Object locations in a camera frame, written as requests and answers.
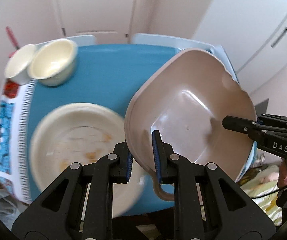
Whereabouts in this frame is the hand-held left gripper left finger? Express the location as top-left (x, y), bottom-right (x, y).
top-left (11, 142), bottom-right (134, 240)

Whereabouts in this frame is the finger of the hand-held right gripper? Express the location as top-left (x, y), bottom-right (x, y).
top-left (222, 116), bottom-right (287, 141)
top-left (257, 114), bottom-right (287, 128)

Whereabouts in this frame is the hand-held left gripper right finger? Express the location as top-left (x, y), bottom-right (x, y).
top-left (152, 130), bottom-right (276, 240)

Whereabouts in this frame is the pink square bowl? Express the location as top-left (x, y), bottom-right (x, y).
top-left (124, 48), bottom-right (258, 202)

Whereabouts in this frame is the white plate with duck print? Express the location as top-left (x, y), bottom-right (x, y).
top-left (30, 102), bottom-right (146, 218)

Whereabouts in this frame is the green printed blanket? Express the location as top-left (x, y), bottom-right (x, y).
top-left (239, 164), bottom-right (284, 222)

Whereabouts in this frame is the blue tablecloth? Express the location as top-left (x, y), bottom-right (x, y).
top-left (0, 44), bottom-right (239, 217)

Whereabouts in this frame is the white wardrobe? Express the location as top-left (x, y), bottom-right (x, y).
top-left (194, 0), bottom-right (287, 100)

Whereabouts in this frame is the cream round bowl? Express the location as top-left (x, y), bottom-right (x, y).
top-left (29, 40), bottom-right (78, 87)

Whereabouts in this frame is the white round bowl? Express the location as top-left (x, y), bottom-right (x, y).
top-left (4, 44), bottom-right (37, 85)

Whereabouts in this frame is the white door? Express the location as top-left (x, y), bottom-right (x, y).
top-left (51, 0), bottom-right (144, 40)

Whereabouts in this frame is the pink shoehorn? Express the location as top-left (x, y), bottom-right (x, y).
top-left (5, 26), bottom-right (21, 55)

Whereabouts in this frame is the black cable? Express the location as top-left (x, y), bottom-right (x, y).
top-left (252, 186), bottom-right (287, 199)

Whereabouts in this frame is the grey wardrobe handle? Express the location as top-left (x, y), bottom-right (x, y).
top-left (271, 27), bottom-right (287, 48)

